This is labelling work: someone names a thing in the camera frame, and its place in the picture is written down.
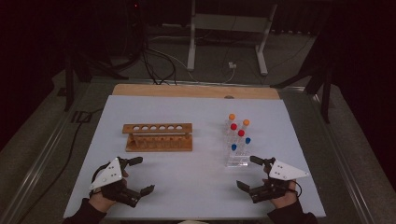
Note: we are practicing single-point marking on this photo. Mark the person's left hand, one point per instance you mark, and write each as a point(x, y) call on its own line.
point(101, 202)

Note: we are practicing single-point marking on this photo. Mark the orange cap test tube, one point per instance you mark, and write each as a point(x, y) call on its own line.
point(246, 122)
point(232, 117)

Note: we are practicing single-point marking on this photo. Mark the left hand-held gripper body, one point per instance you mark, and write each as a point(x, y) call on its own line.
point(107, 174)

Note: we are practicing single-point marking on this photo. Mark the pale blue table mat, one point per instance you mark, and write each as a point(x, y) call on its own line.
point(193, 186)

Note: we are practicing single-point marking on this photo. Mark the black tripod stand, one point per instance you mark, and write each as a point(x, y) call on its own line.
point(70, 81)

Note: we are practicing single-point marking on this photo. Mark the wooden test tube rack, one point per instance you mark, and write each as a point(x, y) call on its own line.
point(158, 138)

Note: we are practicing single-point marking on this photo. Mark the white metal stand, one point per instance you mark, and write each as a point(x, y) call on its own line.
point(229, 23)

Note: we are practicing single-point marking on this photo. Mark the black angled stand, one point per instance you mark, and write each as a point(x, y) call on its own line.
point(325, 93)

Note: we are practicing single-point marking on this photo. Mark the clear acrylic tube rack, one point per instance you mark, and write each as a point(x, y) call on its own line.
point(237, 160)

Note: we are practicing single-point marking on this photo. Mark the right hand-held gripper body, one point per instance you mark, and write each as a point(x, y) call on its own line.
point(285, 171)

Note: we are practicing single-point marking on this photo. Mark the person's right hand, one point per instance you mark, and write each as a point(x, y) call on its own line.
point(286, 200)

